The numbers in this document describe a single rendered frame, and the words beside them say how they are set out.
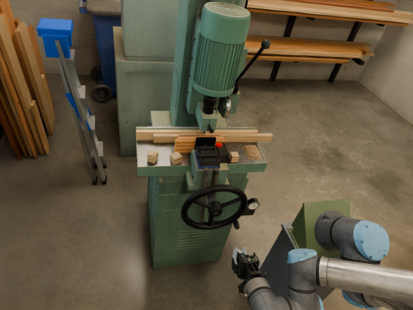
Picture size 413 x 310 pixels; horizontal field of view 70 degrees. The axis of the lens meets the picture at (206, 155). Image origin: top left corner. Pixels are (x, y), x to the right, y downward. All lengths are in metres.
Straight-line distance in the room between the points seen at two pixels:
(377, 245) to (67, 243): 1.74
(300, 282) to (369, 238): 0.43
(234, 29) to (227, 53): 0.09
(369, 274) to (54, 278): 1.65
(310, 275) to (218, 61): 0.78
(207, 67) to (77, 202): 1.54
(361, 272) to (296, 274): 0.19
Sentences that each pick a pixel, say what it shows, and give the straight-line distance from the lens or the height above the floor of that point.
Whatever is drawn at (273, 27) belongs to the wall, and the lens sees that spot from 4.07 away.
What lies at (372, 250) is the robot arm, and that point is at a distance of 1.39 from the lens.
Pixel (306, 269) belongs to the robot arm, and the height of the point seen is 0.98.
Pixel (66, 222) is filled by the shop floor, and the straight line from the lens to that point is 2.25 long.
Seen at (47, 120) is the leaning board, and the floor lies 0.17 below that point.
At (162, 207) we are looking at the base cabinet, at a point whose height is 0.61.
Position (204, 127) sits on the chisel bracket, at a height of 1.02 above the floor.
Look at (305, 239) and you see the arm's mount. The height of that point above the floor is 0.65.
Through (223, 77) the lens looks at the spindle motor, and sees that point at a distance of 1.16.
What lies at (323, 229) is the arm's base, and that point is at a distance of 1.50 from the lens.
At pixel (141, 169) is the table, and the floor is 0.89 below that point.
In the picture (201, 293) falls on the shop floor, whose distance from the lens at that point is 1.97.
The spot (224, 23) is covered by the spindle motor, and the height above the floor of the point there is 1.48.
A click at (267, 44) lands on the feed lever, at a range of 1.14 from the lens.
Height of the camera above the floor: 1.79
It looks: 41 degrees down
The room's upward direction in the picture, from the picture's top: 12 degrees clockwise
